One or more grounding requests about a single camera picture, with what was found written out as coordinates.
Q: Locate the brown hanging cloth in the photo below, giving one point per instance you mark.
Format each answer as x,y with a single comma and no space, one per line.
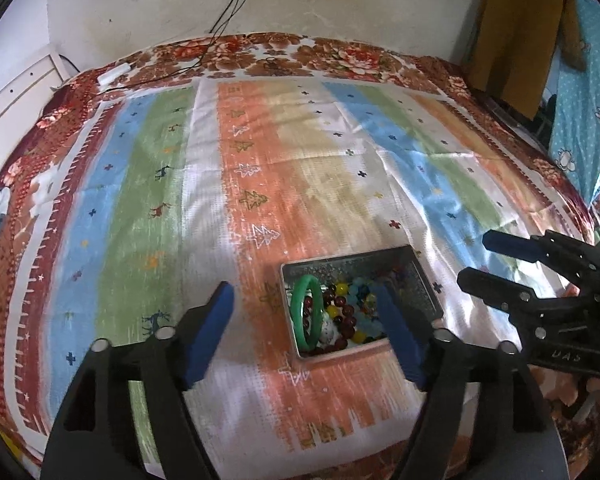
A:
520,35

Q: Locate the blue cartoon print curtain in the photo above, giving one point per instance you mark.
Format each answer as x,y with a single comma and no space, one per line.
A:
580,110

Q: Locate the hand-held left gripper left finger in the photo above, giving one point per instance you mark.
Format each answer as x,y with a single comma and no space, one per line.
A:
210,340

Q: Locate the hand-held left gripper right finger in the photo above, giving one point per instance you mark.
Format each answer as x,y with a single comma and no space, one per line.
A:
401,336

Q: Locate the green jade bangle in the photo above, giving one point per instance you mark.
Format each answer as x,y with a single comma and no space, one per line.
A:
295,310

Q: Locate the white cabinet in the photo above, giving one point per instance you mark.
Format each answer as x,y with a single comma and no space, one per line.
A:
10,90

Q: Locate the brown floral bedsheet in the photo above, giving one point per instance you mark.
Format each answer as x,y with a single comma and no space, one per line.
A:
360,57

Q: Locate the white charger adapter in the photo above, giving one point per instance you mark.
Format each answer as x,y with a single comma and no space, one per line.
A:
112,75

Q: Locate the metal tray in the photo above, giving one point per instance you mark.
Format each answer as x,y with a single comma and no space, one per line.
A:
422,282

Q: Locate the striped printed blanket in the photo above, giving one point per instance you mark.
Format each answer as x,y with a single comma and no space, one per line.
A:
205,185

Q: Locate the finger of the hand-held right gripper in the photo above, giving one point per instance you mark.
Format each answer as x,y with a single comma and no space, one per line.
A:
515,247
490,287

